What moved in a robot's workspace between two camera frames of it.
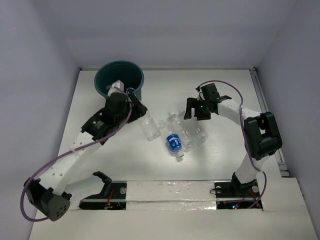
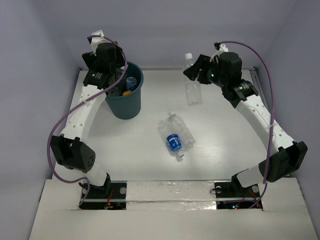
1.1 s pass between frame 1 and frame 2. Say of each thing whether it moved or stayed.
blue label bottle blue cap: moved
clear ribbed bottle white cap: moved
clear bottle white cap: moved
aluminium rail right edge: stayed
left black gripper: moved
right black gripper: moved
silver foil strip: stayed
